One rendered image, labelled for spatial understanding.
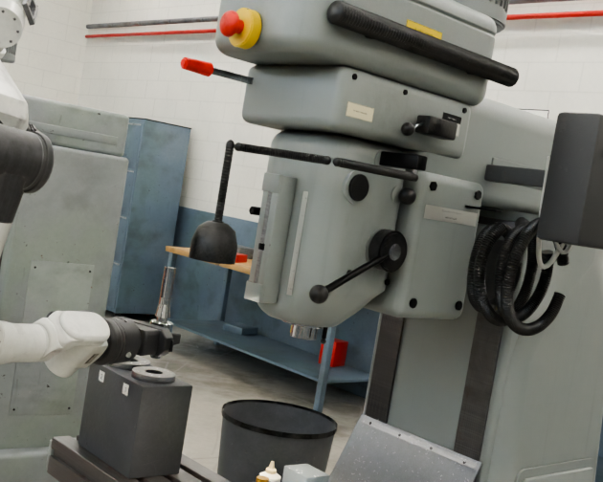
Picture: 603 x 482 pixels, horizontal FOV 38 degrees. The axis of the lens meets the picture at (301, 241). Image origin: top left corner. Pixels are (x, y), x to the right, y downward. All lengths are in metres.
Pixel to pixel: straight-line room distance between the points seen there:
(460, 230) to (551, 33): 4.90
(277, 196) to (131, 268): 7.42
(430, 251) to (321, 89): 0.36
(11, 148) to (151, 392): 0.64
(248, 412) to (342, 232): 2.44
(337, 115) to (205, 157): 7.62
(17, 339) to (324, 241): 0.53
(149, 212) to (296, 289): 7.42
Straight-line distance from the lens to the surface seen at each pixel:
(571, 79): 6.27
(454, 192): 1.57
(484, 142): 1.65
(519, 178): 1.61
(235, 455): 3.48
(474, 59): 1.51
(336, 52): 1.33
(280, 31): 1.33
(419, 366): 1.83
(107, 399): 1.87
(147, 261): 8.89
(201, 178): 8.95
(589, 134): 1.46
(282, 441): 3.40
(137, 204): 8.73
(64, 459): 2.00
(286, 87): 1.44
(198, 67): 1.44
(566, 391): 1.88
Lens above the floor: 1.52
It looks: 3 degrees down
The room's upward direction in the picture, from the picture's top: 9 degrees clockwise
